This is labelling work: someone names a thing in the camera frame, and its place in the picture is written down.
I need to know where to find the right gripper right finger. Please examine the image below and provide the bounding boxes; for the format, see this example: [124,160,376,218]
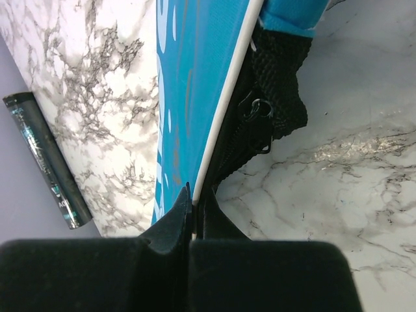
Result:
[188,190,363,311]

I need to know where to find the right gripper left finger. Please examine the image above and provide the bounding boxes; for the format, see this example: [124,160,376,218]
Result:
[1,187,191,311]

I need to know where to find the blue racket bag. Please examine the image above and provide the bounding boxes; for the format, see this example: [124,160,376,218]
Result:
[152,1,333,239]

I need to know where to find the black shuttlecock tube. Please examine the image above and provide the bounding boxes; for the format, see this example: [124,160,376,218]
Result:
[3,92,92,229]

